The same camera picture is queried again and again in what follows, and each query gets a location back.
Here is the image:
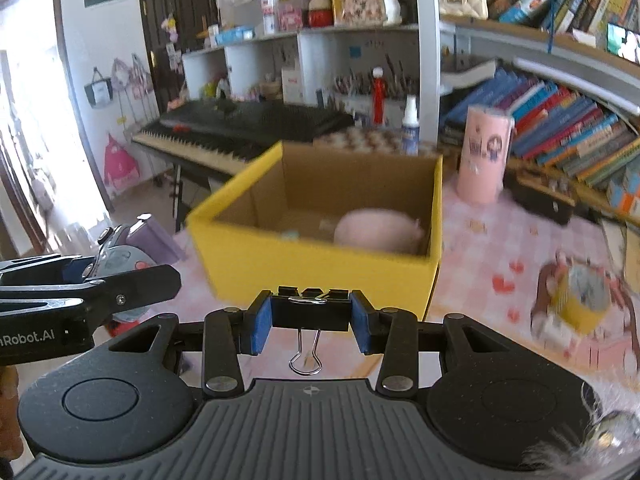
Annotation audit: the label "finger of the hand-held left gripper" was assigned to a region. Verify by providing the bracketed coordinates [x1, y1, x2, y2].
[0, 254, 100, 287]
[0, 264, 182, 324]

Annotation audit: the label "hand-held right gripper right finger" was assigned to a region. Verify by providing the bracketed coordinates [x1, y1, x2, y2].
[349, 289, 522, 396]

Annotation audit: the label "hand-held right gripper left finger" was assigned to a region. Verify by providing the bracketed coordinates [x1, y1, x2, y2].
[107, 290, 274, 396]

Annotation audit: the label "silver purple toy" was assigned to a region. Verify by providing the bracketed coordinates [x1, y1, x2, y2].
[81, 213, 187, 322]

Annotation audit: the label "black binder clip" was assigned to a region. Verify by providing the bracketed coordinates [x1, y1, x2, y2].
[273, 285, 352, 377]

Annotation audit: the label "yellow cardboard box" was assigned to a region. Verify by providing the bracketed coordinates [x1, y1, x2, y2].
[185, 140, 444, 322]

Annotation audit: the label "pink plush toy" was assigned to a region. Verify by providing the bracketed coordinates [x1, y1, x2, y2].
[333, 208, 427, 256]

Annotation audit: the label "person's left hand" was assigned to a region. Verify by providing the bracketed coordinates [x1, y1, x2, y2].
[0, 366, 21, 461]

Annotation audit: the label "black keyboard stand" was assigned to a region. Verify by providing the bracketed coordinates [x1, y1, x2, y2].
[169, 160, 187, 234]

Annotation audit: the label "pink backpack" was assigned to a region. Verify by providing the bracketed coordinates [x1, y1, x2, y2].
[102, 132, 141, 191]

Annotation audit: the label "pink checked tablecloth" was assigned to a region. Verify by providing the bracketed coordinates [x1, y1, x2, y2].
[100, 125, 640, 411]

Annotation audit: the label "black and white tote bag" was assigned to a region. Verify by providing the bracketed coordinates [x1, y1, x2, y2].
[83, 67, 114, 107]

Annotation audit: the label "black electronic keyboard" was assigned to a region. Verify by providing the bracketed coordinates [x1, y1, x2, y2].
[130, 99, 355, 177]

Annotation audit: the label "white spray bottle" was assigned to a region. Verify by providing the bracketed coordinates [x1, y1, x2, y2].
[401, 94, 421, 157]

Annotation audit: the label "pink cylindrical container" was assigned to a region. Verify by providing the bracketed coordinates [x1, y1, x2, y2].
[455, 104, 515, 205]

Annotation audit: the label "pink hanging bags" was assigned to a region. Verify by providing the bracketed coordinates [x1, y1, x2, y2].
[110, 54, 154, 99]

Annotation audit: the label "yellow tape roll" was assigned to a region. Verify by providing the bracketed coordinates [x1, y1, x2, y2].
[546, 264, 614, 334]

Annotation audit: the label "dark pencil case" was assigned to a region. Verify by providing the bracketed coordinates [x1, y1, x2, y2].
[514, 169, 577, 224]

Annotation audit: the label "red bottle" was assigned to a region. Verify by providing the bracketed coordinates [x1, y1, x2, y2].
[370, 66, 387, 126]

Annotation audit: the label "pen holders with pens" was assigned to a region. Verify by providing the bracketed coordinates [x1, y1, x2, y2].
[332, 55, 420, 111]

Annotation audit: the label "white box with red print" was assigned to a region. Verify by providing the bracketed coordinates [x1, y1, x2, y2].
[281, 67, 305, 105]

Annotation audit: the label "grey fluffy pompom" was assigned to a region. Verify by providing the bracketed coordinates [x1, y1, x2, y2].
[522, 382, 640, 480]

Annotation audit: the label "dark wooden door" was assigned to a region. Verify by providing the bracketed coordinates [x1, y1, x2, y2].
[135, 0, 221, 112]

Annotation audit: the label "white shelf unit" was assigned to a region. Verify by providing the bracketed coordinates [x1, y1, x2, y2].
[181, 0, 441, 143]

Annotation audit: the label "light blue box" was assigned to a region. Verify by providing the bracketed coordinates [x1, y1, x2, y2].
[214, 25, 256, 45]

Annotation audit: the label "row of colourful books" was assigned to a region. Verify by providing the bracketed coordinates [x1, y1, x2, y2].
[439, 64, 640, 188]

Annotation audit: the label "white plastic bottle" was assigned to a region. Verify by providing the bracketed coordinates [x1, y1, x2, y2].
[260, 0, 280, 36]

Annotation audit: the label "small pink box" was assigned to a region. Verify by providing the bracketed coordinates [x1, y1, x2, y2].
[278, 2, 304, 31]

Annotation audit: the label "red round jar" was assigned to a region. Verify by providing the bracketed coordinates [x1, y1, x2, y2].
[307, 0, 335, 29]

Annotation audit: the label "phone with lit screen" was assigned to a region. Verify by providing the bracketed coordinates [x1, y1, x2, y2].
[605, 22, 640, 64]

